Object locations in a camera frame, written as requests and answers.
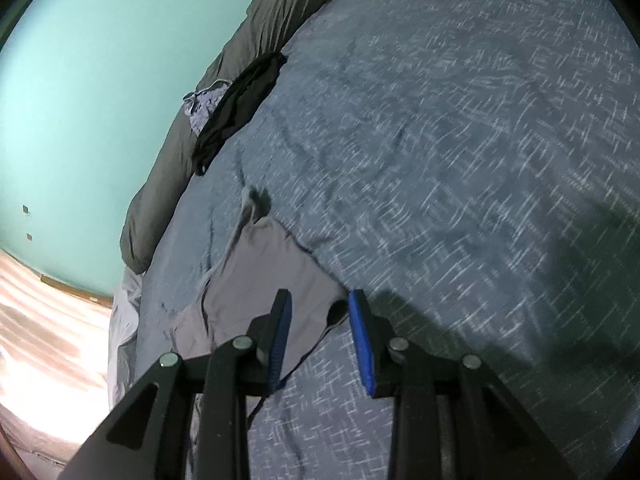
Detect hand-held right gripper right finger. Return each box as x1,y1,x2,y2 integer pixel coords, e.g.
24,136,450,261
347,289,576,480

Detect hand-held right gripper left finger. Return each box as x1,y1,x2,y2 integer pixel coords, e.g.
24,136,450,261
62,289,293,480

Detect grey boxer shorts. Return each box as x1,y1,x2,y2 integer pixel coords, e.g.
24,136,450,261
170,185,351,411

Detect light grey blanket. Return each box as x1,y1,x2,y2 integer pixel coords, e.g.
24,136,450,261
107,265,146,411

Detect pink curtain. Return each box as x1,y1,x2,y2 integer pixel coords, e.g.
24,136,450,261
0,247,113,461

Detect black garment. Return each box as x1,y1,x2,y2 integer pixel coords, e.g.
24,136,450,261
192,51,288,177

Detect blue patterned shorts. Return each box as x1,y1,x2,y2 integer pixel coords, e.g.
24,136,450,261
182,80,233,136

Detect wooden window frame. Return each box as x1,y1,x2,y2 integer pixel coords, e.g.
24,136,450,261
40,274,113,306

